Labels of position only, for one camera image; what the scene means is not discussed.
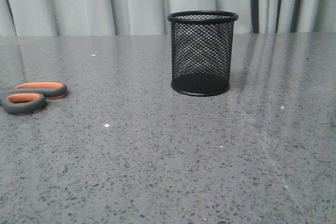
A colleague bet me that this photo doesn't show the grey orange handled scissors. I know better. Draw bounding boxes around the grey orange handled scissors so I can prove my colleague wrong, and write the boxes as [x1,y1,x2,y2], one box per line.
[1,81,68,115]

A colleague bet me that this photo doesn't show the black mesh pen cup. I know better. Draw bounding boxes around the black mesh pen cup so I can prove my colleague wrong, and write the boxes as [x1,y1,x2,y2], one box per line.
[167,10,238,97]

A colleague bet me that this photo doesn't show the grey pleated curtain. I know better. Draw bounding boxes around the grey pleated curtain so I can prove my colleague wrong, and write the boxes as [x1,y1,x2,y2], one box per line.
[1,0,335,37]

